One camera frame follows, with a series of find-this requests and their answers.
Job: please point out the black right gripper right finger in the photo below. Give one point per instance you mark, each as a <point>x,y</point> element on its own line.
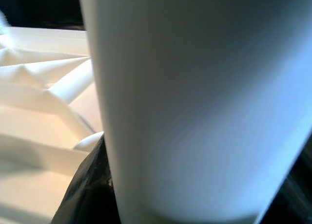
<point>299,197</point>

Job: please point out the white plastic table top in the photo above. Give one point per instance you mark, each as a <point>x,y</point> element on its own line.
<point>36,112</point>

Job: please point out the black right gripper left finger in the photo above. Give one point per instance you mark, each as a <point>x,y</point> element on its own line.
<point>90,190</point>

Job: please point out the black plastic table cover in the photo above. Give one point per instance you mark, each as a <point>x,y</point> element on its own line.
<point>48,7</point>

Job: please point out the white plastic table leg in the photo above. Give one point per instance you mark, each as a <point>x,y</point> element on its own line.
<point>195,99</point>

